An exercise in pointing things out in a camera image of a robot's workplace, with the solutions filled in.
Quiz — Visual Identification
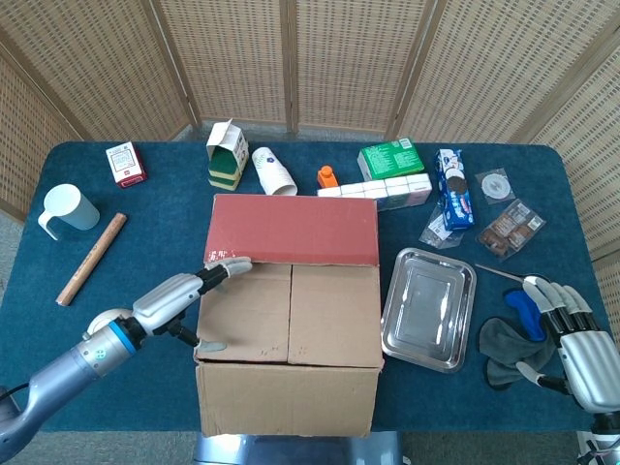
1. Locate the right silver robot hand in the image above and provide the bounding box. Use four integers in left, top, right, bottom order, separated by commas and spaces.
515, 274, 620, 413

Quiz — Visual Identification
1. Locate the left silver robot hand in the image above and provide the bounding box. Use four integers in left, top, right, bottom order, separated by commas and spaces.
131, 255, 254, 354

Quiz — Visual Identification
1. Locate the large brown cardboard box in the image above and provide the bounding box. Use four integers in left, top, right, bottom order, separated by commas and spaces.
193, 193, 387, 439

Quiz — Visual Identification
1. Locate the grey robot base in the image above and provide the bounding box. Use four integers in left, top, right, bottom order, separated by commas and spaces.
193, 430, 403, 465

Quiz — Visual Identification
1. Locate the small red white box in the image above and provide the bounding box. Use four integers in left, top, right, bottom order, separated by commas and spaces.
105, 140, 147, 189

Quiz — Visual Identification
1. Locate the blue cookie package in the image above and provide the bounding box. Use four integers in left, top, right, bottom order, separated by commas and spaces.
434, 147, 476, 232

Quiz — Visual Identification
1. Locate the green cardboard box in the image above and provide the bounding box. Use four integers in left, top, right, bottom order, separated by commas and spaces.
356, 137, 426, 178

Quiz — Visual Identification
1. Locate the white round dome object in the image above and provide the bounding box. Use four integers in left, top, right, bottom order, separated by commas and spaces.
80, 308, 137, 340

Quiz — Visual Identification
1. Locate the grey cloth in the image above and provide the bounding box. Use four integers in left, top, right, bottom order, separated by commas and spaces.
479, 317, 559, 391

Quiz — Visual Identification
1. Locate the wooden rolling pin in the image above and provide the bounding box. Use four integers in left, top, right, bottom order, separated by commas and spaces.
55, 212, 129, 307

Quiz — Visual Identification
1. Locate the blue tablecloth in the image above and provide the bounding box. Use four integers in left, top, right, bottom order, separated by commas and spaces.
0, 139, 620, 433

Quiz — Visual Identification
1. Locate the metal spoon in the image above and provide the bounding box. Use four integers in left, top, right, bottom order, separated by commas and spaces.
474, 263, 551, 288

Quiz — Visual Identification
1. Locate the white plastic mug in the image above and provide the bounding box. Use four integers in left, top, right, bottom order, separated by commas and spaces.
37, 183, 101, 241

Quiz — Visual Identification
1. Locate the brown snacks clear package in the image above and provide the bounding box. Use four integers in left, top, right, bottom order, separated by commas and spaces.
477, 198, 547, 262

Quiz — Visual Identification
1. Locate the white carton with sponges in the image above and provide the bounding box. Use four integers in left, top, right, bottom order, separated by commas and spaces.
205, 118, 250, 191

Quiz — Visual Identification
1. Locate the white paper cup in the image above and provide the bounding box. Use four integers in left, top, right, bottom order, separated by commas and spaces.
250, 146, 298, 197

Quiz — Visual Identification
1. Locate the stainless steel tray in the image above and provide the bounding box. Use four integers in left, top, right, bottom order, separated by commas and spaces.
381, 247, 478, 373

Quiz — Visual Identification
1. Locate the round disc in clear bag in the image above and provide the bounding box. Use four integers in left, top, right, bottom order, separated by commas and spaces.
474, 168, 516, 205

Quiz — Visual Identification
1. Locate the clear plastic packet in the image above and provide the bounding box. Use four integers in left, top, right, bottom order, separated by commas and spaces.
418, 205, 459, 250

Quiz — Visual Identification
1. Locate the white tissue multipack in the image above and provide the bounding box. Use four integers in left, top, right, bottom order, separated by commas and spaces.
317, 172, 433, 212

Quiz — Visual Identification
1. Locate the woven folding screen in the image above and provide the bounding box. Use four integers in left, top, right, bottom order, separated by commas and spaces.
0, 0, 620, 292

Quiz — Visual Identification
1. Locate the blue handled tool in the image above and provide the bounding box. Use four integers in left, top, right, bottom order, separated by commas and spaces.
503, 289, 547, 343

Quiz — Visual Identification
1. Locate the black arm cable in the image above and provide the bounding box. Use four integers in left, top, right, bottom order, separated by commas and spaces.
0, 382, 31, 404

